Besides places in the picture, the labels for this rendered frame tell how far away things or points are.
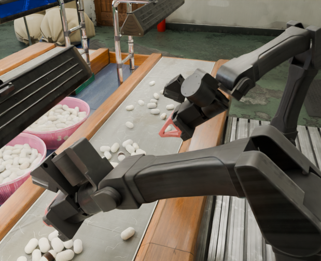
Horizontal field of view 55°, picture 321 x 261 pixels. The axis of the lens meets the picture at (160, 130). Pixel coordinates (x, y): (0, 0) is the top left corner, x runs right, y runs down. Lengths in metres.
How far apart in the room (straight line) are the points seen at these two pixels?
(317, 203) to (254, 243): 0.48
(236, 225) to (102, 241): 0.35
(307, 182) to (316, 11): 5.01
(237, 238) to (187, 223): 0.17
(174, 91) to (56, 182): 0.35
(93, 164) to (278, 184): 0.30
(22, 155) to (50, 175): 0.49
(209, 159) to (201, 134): 0.64
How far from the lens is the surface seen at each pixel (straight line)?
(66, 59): 0.68
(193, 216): 0.74
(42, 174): 0.56
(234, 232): 0.85
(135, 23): 1.03
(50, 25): 3.93
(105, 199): 0.47
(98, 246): 0.73
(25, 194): 0.85
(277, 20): 5.31
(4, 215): 0.82
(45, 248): 0.73
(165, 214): 0.74
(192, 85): 0.69
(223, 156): 0.36
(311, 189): 0.39
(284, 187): 0.34
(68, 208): 0.57
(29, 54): 1.90
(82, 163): 0.51
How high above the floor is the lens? 1.31
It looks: 32 degrees down
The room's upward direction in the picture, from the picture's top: straight up
